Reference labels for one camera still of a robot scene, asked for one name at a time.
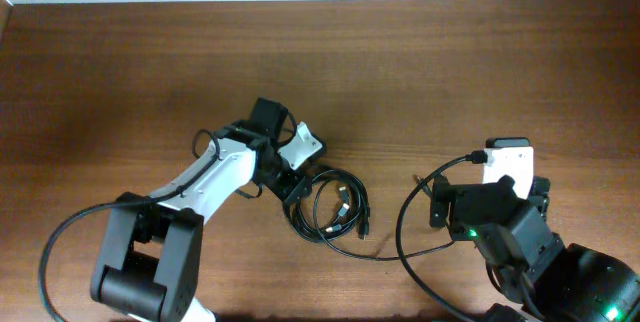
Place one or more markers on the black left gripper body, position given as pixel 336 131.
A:
pixel 296 190

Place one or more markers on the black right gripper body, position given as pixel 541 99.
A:
pixel 439 207

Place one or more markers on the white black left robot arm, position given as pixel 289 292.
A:
pixel 148 265

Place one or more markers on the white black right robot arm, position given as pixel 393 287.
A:
pixel 527 262

